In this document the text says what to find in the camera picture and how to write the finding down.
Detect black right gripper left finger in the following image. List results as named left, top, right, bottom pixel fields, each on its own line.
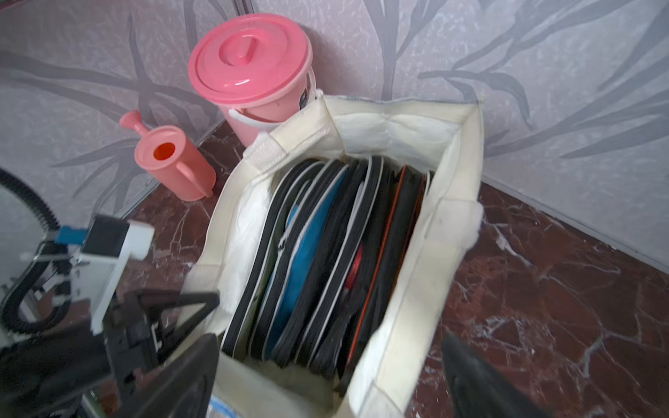
left=114, top=334, right=220, bottom=418

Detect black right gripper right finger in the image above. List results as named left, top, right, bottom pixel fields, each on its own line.
left=441, top=333, right=549, bottom=418

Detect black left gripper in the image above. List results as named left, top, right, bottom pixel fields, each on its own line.
left=1, top=289, right=220, bottom=417

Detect blue paddle case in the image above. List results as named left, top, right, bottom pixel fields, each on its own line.
left=248, top=160, right=348, bottom=361

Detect canvas tote bag starry print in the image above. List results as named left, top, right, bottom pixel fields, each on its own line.
left=185, top=96, right=484, bottom=417

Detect green paddle case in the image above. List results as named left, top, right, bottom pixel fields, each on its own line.
left=221, top=158, right=325, bottom=360

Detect pink watering can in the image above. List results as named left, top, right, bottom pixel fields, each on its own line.
left=120, top=110, right=216, bottom=202

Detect black zipper paddle case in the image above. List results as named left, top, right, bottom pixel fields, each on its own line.
left=300, top=164, right=392, bottom=379

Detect red trimmed paddle case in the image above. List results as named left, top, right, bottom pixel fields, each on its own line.
left=336, top=165, right=424, bottom=396

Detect pink bucket with lid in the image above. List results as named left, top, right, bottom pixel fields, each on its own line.
left=188, top=13, right=317, bottom=147

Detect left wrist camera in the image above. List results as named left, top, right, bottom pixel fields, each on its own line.
left=20, top=213, right=156, bottom=335

